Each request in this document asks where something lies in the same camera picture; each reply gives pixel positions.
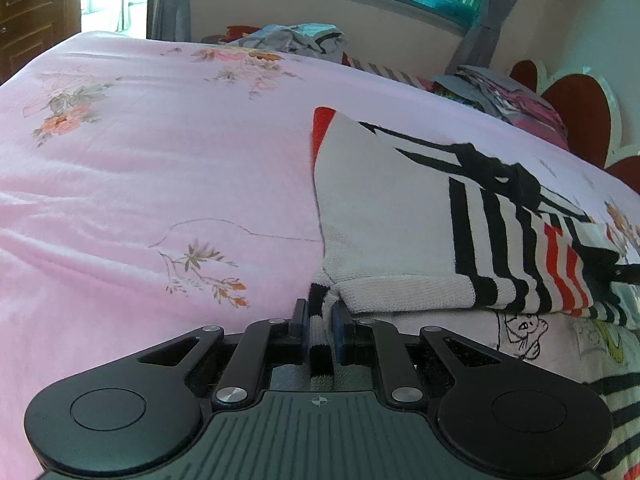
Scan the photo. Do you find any striped black red white sweater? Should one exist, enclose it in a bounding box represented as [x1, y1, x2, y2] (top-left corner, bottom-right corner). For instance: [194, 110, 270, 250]
[309, 107, 639, 385]

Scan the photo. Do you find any pink grey folded clothes stack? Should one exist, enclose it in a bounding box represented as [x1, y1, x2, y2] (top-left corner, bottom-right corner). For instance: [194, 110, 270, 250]
[432, 65, 568, 151]

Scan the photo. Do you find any grey white clothes pile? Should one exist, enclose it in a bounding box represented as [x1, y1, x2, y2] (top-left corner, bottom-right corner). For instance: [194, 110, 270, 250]
[230, 23, 348, 63]

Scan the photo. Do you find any pink floral bed sheet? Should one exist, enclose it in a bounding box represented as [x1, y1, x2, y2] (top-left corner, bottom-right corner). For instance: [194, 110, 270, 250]
[1, 32, 639, 479]

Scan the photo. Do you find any white cartoon print garment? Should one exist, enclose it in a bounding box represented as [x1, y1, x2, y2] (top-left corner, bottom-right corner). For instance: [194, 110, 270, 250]
[359, 309, 640, 480]

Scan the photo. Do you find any red striped cloth behind bed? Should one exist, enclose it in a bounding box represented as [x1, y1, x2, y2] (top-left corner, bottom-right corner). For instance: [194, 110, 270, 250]
[342, 53, 434, 92]

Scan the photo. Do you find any red white scalloped headboard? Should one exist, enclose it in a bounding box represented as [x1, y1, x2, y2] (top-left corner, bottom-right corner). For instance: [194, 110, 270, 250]
[510, 60, 639, 191]

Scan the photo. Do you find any grey left curtain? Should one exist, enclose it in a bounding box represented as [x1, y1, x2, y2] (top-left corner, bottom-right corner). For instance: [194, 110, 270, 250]
[146, 0, 191, 42]

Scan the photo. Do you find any grey curtain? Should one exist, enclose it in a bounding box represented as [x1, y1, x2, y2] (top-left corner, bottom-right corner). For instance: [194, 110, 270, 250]
[446, 0, 518, 74]
[146, 0, 191, 42]

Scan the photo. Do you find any grey right curtain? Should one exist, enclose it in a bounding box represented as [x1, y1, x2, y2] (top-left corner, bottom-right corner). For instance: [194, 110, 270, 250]
[446, 0, 518, 74]

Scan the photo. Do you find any brown wooden door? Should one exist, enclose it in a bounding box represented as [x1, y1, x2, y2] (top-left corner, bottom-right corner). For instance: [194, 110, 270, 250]
[1, 0, 81, 81]

